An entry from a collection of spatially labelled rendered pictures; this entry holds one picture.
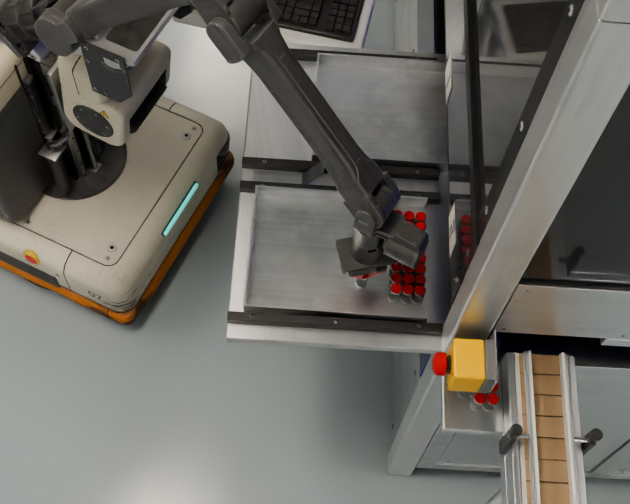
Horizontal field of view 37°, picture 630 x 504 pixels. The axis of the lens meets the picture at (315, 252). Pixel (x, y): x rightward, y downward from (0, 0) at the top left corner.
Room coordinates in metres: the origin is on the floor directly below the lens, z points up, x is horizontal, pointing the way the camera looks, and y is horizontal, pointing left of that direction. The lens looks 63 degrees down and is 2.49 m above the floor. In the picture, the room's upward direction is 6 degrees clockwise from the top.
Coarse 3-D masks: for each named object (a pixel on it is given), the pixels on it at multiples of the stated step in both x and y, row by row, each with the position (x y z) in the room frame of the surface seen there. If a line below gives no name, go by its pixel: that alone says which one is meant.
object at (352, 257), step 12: (336, 240) 0.79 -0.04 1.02; (348, 240) 0.79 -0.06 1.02; (348, 252) 0.77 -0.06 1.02; (360, 252) 0.75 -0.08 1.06; (372, 252) 0.75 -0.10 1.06; (348, 264) 0.74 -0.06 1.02; (360, 264) 0.75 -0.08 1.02; (372, 264) 0.75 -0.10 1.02; (384, 264) 0.75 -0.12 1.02; (396, 264) 0.76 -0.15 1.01
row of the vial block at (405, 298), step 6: (408, 216) 0.91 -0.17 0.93; (414, 216) 0.91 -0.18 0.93; (402, 264) 0.81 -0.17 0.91; (402, 270) 0.80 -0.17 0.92; (408, 270) 0.79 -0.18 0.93; (402, 276) 0.79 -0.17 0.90; (408, 276) 0.78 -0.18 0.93; (402, 282) 0.77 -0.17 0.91; (408, 282) 0.77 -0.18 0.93; (402, 288) 0.77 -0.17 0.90; (408, 288) 0.75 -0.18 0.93; (402, 294) 0.75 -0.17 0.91; (408, 294) 0.74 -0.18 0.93; (402, 300) 0.74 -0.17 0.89; (408, 300) 0.74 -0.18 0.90
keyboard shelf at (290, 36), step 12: (372, 0) 1.56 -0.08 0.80; (192, 12) 1.46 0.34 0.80; (192, 24) 1.44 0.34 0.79; (204, 24) 1.44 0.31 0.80; (360, 24) 1.48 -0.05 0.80; (288, 36) 1.42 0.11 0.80; (300, 36) 1.43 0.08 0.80; (312, 36) 1.43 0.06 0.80; (360, 36) 1.44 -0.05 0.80; (360, 48) 1.41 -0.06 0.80
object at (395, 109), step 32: (320, 64) 1.29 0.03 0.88; (352, 64) 1.29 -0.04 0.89; (384, 64) 1.30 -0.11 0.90; (416, 64) 1.30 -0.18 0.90; (352, 96) 1.21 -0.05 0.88; (384, 96) 1.22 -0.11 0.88; (416, 96) 1.23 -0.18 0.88; (352, 128) 1.13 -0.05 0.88; (384, 128) 1.14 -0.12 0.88; (416, 128) 1.15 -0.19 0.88; (384, 160) 1.04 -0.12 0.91; (416, 160) 1.05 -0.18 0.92
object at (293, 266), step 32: (256, 192) 0.93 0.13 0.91; (288, 192) 0.95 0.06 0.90; (320, 192) 0.95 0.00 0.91; (256, 224) 0.88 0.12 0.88; (288, 224) 0.89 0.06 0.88; (320, 224) 0.90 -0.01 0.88; (352, 224) 0.90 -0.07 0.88; (256, 256) 0.81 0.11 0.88; (288, 256) 0.82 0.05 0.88; (320, 256) 0.82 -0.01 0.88; (256, 288) 0.74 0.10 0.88; (288, 288) 0.75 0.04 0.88; (320, 288) 0.76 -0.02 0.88; (352, 288) 0.76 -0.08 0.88; (384, 288) 0.77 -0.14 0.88; (416, 320) 0.70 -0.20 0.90
